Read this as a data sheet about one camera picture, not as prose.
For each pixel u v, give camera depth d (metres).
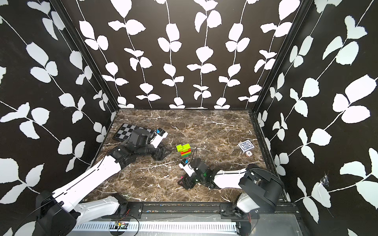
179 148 0.84
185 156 0.90
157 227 0.70
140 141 0.58
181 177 0.84
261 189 0.44
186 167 0.75
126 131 1.04
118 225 0.71
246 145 0.98
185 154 0.88
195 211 0.75
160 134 0.66
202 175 0.67
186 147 0.85
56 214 0.37
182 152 0.86
